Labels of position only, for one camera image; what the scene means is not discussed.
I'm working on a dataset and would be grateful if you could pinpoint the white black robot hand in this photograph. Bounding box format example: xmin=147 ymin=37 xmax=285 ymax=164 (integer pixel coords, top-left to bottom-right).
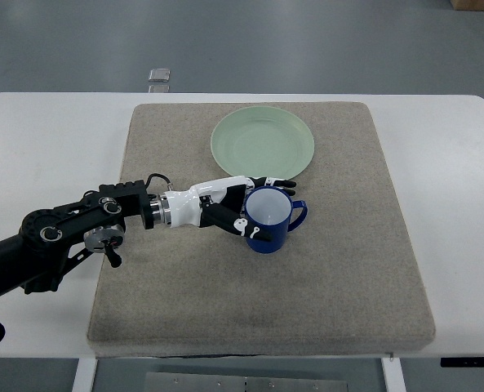
xmin=150 ymin=176 xmax=296 ymax=242

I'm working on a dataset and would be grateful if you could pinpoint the blue mug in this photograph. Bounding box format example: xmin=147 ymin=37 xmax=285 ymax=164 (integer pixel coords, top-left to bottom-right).
xmin=244 ymin=186 xmax=308 ymax=254

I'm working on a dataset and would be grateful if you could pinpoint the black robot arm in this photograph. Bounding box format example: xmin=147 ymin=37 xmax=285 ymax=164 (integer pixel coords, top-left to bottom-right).
xmin=0 ymin=180 xmax=171 ymax=296

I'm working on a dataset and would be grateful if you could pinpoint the light green plate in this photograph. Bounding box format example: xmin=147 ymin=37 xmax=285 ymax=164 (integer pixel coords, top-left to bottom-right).
xmin=210 ymin=106 xmax=314 ymax=180

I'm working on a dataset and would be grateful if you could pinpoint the lower floor socket plate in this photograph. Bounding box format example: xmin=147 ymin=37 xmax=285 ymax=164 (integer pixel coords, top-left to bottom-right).
xmin=148 ymin=84 xmax=170 ymax=93

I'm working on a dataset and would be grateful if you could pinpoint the floor socket plate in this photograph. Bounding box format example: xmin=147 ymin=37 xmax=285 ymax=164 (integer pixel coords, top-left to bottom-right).
xmin=148 ymin=68 xmax=171 ymax=82
xmin=148 ymin=84 xmax=170 ymax=93

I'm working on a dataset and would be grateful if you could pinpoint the upper floor socket plate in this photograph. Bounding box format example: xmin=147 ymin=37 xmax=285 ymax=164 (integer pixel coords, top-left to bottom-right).
xmin=148 ymin=68 xmax=171 ymax=82

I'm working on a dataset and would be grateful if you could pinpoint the beige fabric mat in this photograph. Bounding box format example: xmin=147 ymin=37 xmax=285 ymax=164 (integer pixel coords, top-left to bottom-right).
xmin=87 ymin=102 xmax=435 ymax=357

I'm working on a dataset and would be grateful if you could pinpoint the left white table leg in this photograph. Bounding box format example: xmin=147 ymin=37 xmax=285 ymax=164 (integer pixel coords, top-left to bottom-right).
xmin=71 ymin=358 xmax=98 ymax=392

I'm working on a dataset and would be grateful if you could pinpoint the white table leg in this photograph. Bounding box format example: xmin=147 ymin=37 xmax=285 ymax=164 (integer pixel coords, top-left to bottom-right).
xmin=71 ymin=358 xmax=98 ymax=392
xmin=381 ymin=357 xmax=407 ymax=392

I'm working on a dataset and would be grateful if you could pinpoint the right white table leg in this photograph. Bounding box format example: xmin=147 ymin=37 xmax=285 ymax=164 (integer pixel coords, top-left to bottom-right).
xmin=381 ymin=357 xmax=407 ymax=392

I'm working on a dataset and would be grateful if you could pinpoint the brown cardboard box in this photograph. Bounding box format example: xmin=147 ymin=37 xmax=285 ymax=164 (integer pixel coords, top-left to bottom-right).
xmin=450 ymin=0 xmax=484 ymax=11

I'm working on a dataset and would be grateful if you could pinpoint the black desk control panel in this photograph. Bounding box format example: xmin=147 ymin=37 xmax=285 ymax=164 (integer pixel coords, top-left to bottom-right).
xmin=440 ymin=357 xmax=484 ymax=368

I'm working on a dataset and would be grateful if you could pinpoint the grey metal base plate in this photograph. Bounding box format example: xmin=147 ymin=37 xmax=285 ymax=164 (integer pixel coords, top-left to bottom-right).
xmin=144 ymin=372 xmax=349 ymax=392

